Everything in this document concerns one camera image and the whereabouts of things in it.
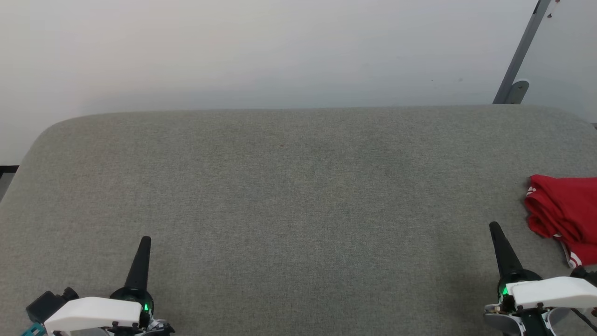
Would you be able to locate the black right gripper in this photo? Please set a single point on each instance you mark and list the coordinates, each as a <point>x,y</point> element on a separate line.
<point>513,279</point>

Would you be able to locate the grey fabric sofa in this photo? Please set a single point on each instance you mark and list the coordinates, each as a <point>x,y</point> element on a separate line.
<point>298,210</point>

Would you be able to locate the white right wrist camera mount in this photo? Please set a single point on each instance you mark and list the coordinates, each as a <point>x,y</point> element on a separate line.
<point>555,291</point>

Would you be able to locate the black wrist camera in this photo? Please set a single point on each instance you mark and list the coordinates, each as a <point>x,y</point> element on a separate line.
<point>46,303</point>
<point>585,273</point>

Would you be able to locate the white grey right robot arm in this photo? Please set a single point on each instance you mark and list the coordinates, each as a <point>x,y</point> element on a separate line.
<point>499,322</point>

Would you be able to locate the grey metal pole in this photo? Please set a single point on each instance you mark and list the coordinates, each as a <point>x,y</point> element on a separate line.
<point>522,51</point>

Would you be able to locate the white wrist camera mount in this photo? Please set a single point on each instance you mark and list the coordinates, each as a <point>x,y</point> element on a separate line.
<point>555,291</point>
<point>93,312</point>

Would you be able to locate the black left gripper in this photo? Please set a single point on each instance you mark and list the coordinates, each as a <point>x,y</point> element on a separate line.
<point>140,296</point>

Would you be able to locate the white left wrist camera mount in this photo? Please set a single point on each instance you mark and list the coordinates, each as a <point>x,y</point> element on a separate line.
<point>93,312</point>

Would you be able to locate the red shirt with white trim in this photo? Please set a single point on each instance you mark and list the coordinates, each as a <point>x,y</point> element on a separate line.
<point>564,205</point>

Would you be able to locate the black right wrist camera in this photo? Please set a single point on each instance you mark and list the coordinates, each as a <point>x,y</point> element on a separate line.
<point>585,273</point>

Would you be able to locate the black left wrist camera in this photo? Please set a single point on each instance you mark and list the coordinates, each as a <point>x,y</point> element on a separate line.
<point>46,303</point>

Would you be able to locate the black skirting strip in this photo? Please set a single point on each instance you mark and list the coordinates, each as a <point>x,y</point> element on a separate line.
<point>8,170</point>

